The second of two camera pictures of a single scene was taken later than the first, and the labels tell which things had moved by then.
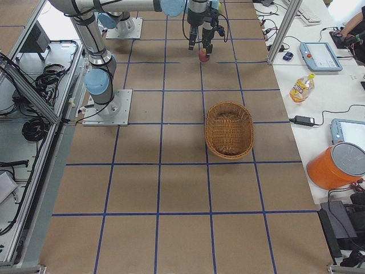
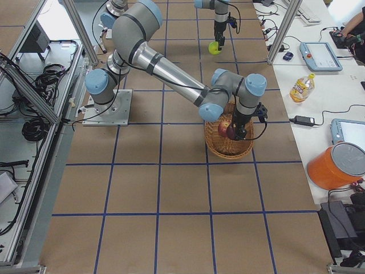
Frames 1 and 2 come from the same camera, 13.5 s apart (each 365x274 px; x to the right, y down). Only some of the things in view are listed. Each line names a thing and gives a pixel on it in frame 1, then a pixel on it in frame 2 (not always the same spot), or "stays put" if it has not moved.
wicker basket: x=230 y=129 stays put
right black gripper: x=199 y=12 → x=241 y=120
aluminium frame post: x=292 y=8 stays put
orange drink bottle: x=302 y=89 stays put
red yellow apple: x=203 y=56 → x=222 y=128
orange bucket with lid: x=340 y=165 stays put
